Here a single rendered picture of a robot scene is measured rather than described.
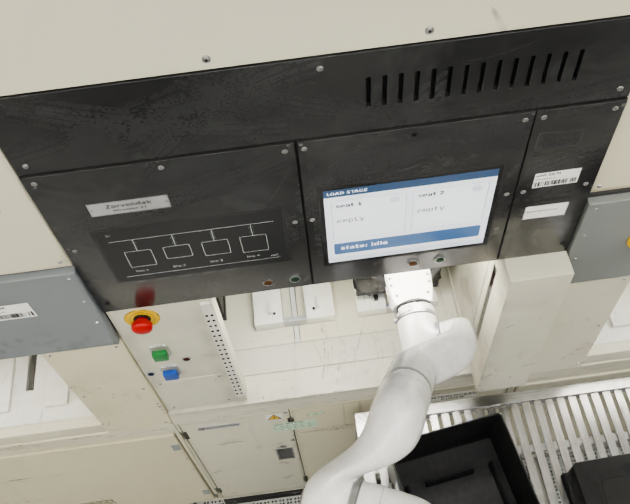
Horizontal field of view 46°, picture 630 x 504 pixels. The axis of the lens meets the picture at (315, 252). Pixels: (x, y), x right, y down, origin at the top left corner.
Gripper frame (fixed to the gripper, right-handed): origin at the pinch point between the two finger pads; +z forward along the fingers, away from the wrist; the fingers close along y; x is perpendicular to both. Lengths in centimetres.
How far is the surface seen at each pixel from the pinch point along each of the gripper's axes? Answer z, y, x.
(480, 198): -18.5, 8.4, 41.3
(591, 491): -50, 36, -33
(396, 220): -18.6, -5.5, 38.2
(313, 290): 9.4, -20.8, -29.3
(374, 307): 2.0, -5.7, -29.3
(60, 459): -19, -94, -53
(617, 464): -44, 44, -33
